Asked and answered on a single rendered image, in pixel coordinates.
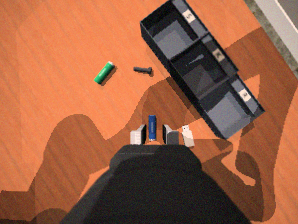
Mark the black bolt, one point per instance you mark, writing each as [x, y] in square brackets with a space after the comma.
[148, 70]

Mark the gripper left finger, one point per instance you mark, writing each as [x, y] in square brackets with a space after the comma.
[138, 136]

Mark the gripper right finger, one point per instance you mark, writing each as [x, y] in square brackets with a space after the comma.
[170, 136]

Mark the green aa battery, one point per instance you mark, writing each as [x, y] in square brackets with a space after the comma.
[104, 72]

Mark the blue aa battery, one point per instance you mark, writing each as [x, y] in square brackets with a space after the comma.
[152, 127]

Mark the dark grey rack of three bins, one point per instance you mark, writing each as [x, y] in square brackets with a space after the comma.
[197, 67]

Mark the grey usb stick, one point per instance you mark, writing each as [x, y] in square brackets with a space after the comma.
[187, 136]

